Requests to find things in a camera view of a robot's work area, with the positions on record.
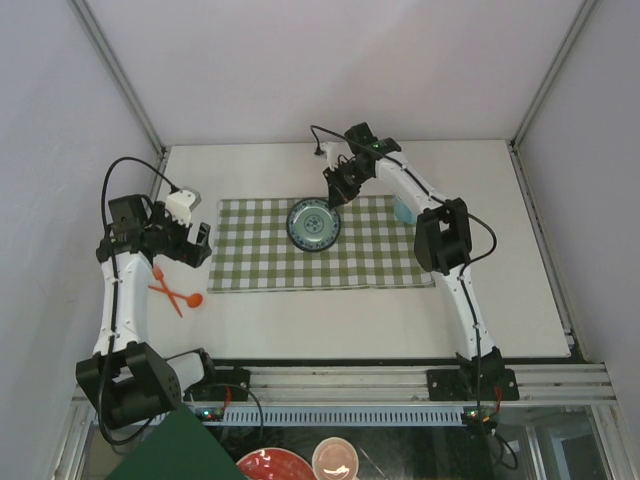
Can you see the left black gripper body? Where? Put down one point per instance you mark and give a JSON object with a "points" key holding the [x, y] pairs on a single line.
{"points": [[171, 237]]}

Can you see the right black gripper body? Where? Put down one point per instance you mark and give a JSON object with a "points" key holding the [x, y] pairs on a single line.
{"points": [[346, 180]]}

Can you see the orange plastic fork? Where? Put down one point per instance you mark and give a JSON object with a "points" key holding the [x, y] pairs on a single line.
{"points": [[162, 287]]}

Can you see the blue patterned plate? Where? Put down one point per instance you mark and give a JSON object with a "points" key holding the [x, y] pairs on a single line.
{"points": [[312, 226]]}

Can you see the light blue mug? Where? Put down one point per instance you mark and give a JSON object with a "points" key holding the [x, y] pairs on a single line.
{"points": [[402, 212]]}

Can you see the orange plastic spoon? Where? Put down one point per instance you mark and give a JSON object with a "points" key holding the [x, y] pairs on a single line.
{"points": [[193, 301]]}

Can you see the green white checkered cloth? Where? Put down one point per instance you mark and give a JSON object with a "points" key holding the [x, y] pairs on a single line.
{"points": [[252, 251]]}

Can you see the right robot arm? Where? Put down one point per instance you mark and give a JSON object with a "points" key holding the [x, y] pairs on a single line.
{"points": [[448, 239]]}

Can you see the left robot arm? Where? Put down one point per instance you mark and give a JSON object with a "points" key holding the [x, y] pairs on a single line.
{"points": [[125, 379]]}

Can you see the green board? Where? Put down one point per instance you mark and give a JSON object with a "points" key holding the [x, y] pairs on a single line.
{"points": [[180, 447]]}

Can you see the red plate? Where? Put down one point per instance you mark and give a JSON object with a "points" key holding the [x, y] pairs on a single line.
{"points": [[275, 463]]}

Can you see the pink bowl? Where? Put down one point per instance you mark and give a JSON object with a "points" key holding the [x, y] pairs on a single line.
{"points": [[335, 458]]}

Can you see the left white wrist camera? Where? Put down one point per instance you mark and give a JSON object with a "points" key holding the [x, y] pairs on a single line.
{"points": [[180, 205]]}

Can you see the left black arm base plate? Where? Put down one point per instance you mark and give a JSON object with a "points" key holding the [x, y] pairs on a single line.
{"points": [[224, 382]]}

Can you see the perforated grey cable tray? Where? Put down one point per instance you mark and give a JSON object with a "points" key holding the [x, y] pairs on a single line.
{"points": [[330, 416]]}

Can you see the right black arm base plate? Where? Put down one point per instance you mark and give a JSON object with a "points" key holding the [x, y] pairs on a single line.
{"points": [[449, 385]]}

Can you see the aluminium frame rail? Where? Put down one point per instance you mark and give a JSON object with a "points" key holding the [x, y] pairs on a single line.
{"points": [[539, 385]]}

